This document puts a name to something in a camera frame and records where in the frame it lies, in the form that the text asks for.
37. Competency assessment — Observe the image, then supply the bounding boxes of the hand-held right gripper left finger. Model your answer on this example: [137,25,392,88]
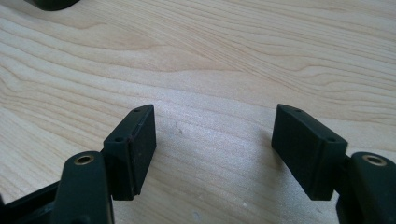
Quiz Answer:
[102,104,157,202]

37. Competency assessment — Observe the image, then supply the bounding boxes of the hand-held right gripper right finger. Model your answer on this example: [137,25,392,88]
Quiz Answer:
[271,104,348,202]

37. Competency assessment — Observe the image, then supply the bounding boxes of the black rounded object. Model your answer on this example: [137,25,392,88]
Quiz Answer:
[23,0,81,12]

